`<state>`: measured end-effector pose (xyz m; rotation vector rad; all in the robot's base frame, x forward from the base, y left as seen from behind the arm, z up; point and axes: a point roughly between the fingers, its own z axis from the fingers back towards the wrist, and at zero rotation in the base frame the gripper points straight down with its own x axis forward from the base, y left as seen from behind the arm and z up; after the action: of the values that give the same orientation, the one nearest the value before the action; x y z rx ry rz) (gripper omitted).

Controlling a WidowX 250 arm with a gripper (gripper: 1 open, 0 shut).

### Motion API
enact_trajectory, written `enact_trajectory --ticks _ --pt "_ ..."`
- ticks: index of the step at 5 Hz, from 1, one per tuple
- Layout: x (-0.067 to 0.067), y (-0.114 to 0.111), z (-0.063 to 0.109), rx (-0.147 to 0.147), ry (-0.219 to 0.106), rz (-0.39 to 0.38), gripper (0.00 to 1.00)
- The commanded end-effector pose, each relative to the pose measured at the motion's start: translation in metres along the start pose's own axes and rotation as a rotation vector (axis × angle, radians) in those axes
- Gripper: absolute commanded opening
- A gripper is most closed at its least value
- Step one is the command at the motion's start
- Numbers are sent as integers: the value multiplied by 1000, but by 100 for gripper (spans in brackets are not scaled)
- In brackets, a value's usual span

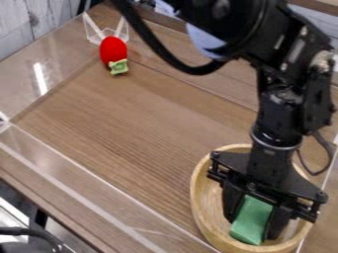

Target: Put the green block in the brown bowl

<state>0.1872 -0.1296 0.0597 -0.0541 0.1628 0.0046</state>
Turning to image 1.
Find green rectangular block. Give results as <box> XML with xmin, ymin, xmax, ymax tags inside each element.
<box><xmin>228</xmin><ymin>196</ymin><xmax>274</xmax><ymax>246</ymax></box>

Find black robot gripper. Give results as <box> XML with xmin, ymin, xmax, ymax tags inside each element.
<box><xmin>206</xmin><ymin>137</ymin><xmax>330</xmax><ymax>241</ymax></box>

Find clear acrylic tray enclosure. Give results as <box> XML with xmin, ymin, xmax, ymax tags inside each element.
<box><xmin>0</xmin><ymin>21</ymin><xmax>256</xmax><ymax>253</ymax></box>

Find brown wooden bowl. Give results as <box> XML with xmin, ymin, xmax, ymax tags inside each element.
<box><xmin>190</xmin><ymin>155</ymin><xmax>313</xmax><ymax>253</ymax></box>

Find black cable lower left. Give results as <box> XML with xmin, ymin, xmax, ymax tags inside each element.
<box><xmin>0</xmin><ymin>226</ymin><xmax>64</xmax><ymax>253</ymax></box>

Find red toy strawberry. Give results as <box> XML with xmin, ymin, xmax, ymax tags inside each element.
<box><xmin>99</xmin><ymin>37</ymin><xmax>128</xmax><ymax>75</ymax></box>

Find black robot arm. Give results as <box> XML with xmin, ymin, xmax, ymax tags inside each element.
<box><xmin>111</xmin><ymin>0</ymin><xmax>335</xmax><ymax>244</ymax></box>

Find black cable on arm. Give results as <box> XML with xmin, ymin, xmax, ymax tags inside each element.
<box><xmin>294</xmin><ymin>129</ymin><xmax>338</xmax><ymax>177</ymax></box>

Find black metal table frame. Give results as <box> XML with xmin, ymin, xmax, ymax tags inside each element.
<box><xmin>25</xmin><ymin>206</ymin><xmax>77</xmax><ymax>253</ymax></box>

